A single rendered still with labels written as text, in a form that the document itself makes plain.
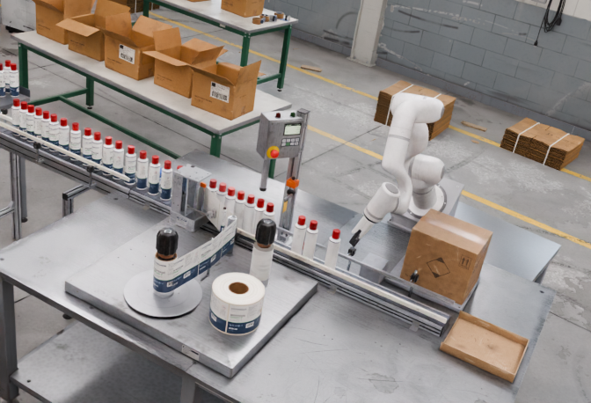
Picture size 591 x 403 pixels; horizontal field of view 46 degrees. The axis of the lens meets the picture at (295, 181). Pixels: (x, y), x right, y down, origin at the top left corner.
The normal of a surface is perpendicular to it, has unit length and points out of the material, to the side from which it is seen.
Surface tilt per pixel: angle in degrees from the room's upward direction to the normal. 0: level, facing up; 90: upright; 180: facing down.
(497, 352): 0
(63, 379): 1
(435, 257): 90
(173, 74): 90
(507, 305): 0
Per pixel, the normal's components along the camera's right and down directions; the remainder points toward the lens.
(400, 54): -0.58, 0.30
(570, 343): 0.15, -0.88
